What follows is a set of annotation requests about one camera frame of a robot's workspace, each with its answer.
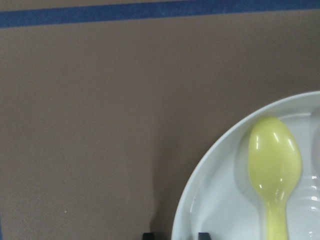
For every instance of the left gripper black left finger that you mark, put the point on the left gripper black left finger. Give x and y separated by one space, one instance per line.
148 236

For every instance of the yellow plastic spoon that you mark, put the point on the yellow plastic spoon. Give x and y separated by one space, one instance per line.
274 169

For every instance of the pink plastic spoon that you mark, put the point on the pink plastic spoon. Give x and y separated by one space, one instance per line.
315 147

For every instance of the white round plate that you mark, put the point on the white round plate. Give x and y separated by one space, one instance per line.
218 198

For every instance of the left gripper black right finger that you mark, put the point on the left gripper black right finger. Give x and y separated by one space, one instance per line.
204 236

